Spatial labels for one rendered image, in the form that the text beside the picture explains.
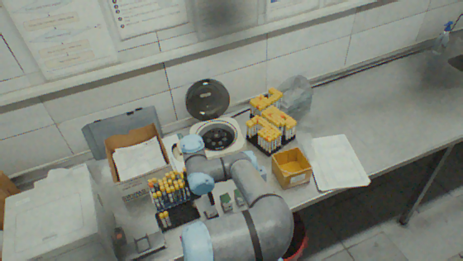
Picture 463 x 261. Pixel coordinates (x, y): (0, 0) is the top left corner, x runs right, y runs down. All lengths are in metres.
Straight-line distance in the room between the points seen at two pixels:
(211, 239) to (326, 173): 1.00
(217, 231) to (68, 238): 0.65
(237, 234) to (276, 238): 0.07
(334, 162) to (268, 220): 0.99
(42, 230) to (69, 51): 0.66
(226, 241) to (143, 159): 1.03
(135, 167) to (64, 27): 0.64
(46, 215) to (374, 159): 1.36
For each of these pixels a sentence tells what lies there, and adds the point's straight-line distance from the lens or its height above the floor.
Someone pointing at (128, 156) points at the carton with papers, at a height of 0.94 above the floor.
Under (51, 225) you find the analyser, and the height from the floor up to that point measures 1.17.
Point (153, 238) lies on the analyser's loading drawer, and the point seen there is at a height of 0.92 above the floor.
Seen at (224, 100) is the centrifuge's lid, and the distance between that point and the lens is 1.69.
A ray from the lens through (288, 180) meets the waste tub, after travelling 1.49.
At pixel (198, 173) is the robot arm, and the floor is 1.33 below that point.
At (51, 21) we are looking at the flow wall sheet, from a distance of 1.42.
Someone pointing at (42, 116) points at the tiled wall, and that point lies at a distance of 1.66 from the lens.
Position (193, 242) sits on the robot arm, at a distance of 0.67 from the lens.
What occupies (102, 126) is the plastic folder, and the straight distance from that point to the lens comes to 1.70.
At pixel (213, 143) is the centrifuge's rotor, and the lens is 1.56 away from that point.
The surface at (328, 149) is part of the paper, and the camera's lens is 1.69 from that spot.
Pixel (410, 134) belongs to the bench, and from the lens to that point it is 1.90.
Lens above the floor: 2.13
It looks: 45 degrees down
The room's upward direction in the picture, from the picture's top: 5 degrees counter-clockwise
